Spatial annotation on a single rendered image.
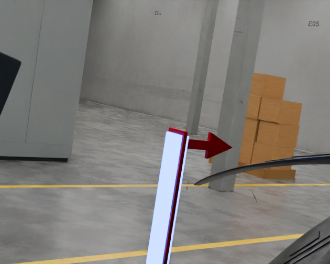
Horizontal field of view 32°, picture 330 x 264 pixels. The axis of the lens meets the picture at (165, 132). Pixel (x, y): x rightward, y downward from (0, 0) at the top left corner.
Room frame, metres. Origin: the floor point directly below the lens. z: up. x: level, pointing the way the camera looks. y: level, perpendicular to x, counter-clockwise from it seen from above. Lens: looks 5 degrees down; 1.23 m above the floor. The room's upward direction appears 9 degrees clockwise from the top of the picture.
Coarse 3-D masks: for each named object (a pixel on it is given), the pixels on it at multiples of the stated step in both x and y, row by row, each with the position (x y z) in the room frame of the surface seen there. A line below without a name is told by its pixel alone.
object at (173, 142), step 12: (168, 132) 0.49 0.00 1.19; (168, 144) 0.49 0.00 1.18; (180, 144) 0.48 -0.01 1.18; (168, 156) 0.49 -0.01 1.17; (168, 168) 0.48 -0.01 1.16; (168, 180) 0.48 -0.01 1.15; (168, 192) 0.48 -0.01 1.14; (156, 204) 0.49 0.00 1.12; (168, 204) 0.48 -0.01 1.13; (156, 216) 0.49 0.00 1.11; (168, 216) 0.48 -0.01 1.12; (156, 228) 0.49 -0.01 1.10; (156, 240) 0.49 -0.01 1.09; (156, 252) 0.48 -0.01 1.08
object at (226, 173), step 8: (328, 152) 0.64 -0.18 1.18; (272, 160) 0.61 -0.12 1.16; (280, 160) 0.51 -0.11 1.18; (288, 160) 0.50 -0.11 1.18; (296, 160) 0.50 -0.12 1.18; (304, 160) 0.49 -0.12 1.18; (312, 160) 0.49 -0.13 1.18; (320, 160) 0.49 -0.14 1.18; (328, 160) 0.49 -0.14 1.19; (232, 168) 0.57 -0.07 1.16; (240, 168) 0.55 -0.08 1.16; (248, 168) 0.55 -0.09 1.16; (256, 168) 0.56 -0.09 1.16; (208, 176) 0.60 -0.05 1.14; (216, 176) 0.60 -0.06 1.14; (224, 176) 0.63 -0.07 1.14; (200, 184) 0.66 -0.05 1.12
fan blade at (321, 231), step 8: (320, 224) 0.87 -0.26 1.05; (328, 224) 0.83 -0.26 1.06; (312, 232) 0.86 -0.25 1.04; (320, 232) 0.83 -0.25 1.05; (328, 232) 0.81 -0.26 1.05; (296, 240) 0.90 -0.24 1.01; (304, 240) 0.84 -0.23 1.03; (312, 240) 0.82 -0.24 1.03; (320, 240) 0.80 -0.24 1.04; (328, 240) 0.79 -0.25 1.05; (288, 248) 0.89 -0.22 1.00; (296, 248) 0.84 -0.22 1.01; (304, 248) 0.82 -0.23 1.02; (312, 248) 0.80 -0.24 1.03; (320, 248) 0.79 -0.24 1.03; (328, 248) 0.77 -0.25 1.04; (280, 256) 0.88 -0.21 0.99; (288, 256) 0.84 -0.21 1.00; (296, 256) 0.82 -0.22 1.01; (304, 256) 0.80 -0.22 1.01; (312, 256) 0.79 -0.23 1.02; (320, 256) 0.77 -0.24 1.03; (328, 256) 0.76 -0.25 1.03
